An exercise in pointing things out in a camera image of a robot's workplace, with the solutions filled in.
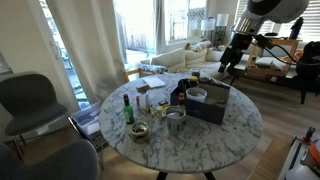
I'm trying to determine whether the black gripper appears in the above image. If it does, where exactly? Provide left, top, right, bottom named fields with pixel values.
left=217, top=32, right=254, bottom=75

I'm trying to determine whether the yellow and brown bottle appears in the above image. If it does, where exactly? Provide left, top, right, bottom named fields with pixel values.
left=188, top=75, right=200, bottom=89

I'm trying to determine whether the navy blue shoe box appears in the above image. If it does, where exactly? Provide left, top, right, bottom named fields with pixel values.
left=169, top=78, right=232, bottom=126

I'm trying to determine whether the red capped sauce bottle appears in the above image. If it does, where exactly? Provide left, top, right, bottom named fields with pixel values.
left=177, top=92, right=186, bottom=108

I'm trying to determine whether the dark blue water bottle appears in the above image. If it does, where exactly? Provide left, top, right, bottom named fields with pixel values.
left=288, top=16, right=305, bottom=41

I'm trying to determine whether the small brown box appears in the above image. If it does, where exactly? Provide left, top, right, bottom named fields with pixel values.
left=135, top=83, right=152, bottom=94

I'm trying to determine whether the white bottle with cap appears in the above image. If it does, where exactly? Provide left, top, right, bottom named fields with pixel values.
left=139, top=90, right=151, bottom=111

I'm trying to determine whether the green glass bottle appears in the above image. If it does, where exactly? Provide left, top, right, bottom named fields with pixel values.
left=122, top=93, right=136, bottom=125

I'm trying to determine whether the clear drinking glass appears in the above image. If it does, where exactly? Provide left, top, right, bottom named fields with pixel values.
left=190, top=68, right=202, bottom=80

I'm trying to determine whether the beige patterned cushion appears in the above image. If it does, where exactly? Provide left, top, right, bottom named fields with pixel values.
left=189, top=40, right=214, bottom=53

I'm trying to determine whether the clear plastic measuring container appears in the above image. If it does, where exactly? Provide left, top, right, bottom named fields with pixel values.
left=185, top=87, right=208, bottom=104

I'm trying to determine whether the short white shade lamp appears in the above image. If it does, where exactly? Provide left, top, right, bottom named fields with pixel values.
left=200, top=17, right=217, bottom=43

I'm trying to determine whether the tall white shade lamp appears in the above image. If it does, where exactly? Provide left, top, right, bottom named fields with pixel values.
left=215, top=13, right=231, bottom=48

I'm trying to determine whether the white sofa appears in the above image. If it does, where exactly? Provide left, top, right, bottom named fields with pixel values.
left=134, top=41, right=255, bottom=81

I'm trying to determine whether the white notebook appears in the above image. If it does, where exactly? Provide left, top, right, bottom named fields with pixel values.
left=142, top=76, right=167, bottom=90

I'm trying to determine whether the metal mug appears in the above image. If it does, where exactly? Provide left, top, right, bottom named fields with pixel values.
left=165, top=105, right=187, bottom=136

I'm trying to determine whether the blue patterned cushion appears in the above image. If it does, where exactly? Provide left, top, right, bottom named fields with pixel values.
left=138, top=63, right=168, bottom=75

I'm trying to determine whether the narrow cream curtain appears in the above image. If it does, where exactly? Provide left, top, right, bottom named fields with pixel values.
left=154, top=0, right=168, bottom=55

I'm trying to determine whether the small white capped jar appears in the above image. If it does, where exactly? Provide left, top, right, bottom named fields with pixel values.
left=155, top=105, right=164, bottom=120

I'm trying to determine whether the black chair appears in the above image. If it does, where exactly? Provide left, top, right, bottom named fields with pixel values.
left=294, top=40, right=320, bottom=105

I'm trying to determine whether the wooden chair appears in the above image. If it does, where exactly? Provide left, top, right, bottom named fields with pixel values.
left=123, top=68, right=144, bottom=84

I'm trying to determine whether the small glass bowl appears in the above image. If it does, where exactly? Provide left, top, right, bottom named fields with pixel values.
left=129, top=121, right=151, bottom=145

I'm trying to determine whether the white orange machine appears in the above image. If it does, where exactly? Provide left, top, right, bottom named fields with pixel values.
left=277, top=126, right=320, bottom=180

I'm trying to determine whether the black table base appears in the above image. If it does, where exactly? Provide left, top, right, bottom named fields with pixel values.
left=155, top=170, right=218, bottom=180

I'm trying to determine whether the wide cream curtain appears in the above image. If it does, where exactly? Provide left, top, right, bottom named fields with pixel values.
left=45, top=0, right=127, bottom=103

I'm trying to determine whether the clear plastic storage bin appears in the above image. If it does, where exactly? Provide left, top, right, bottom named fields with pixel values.
left=70, top=102, right=110, bottom=153

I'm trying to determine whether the grey upholstered chair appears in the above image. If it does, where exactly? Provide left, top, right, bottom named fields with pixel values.
left=0, top=73, right=73, bottom=158
left=0, top=139, right=101, bottom=180

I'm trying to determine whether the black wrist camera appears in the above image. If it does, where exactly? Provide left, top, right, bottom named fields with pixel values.
left=254, top=34, right=275, bottom=50

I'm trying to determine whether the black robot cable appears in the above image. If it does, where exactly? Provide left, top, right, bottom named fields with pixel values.
left=250, top=40, right=320, bottom=67

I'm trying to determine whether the wooden bench frame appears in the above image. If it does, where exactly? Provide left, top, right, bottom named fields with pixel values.
left=244, top=37, right=302, bottom=80

